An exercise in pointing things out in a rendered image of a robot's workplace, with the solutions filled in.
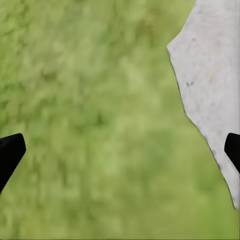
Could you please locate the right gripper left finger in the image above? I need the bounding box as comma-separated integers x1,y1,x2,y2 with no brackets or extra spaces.
0,133,26,193

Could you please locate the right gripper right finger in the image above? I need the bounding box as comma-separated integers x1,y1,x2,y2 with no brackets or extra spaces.
224,132,240,172

